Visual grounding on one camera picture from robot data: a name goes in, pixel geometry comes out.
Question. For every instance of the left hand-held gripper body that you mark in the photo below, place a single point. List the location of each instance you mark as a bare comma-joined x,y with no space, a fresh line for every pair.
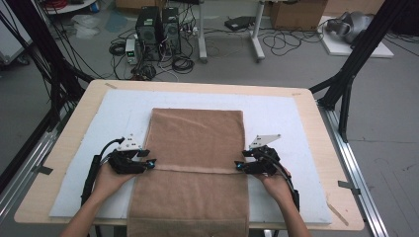
126,163

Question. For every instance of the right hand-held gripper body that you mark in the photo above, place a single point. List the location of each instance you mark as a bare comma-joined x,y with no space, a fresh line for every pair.
265,163

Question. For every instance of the brown terry towel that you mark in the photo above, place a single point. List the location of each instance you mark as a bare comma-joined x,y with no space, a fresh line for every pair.
197,141

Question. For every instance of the person's right hand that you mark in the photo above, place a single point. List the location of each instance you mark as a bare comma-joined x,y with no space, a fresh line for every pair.
278,186

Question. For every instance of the person's left hand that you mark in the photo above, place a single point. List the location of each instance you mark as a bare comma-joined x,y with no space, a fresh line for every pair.
108,182

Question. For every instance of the white foam mat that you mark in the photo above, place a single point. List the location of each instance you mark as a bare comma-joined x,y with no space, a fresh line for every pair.
280,115

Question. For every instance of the wooden table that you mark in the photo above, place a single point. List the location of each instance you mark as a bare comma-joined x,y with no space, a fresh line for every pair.
197,86

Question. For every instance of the grey tape strip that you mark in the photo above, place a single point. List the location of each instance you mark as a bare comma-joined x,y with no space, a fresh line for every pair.
348,187
42,170

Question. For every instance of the long tan tape strip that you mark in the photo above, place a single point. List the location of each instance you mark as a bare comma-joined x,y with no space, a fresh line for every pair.
337,214

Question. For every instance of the white power supply unit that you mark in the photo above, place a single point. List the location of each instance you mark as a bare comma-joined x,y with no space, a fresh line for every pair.
131,51

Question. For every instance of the white desk leg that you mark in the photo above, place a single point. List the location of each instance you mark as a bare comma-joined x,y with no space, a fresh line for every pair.
202,33
257,36

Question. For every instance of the large black computer tower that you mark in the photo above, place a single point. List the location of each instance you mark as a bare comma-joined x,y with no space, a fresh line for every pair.
148,33

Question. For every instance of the slim black computer tower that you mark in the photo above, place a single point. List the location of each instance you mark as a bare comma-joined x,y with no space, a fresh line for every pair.
171,29

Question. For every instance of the flat black device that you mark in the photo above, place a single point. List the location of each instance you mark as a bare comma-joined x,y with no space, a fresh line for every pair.
238,23

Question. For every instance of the white floor board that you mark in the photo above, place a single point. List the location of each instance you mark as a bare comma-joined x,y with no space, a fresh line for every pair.
342,49

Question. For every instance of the clear plastic bag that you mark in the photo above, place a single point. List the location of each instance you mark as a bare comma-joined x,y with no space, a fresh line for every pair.
85,26

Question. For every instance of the brown cardboard box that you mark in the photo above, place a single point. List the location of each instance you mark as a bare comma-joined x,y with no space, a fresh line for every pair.
296,15

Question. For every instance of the round white table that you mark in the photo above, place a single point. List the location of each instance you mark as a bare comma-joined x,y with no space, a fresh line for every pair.
69,6

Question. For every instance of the grey rounded shell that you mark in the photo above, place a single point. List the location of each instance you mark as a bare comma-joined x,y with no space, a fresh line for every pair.
354,24

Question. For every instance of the aluminium rail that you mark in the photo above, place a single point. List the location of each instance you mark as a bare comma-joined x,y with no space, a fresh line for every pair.
29,164
352,164

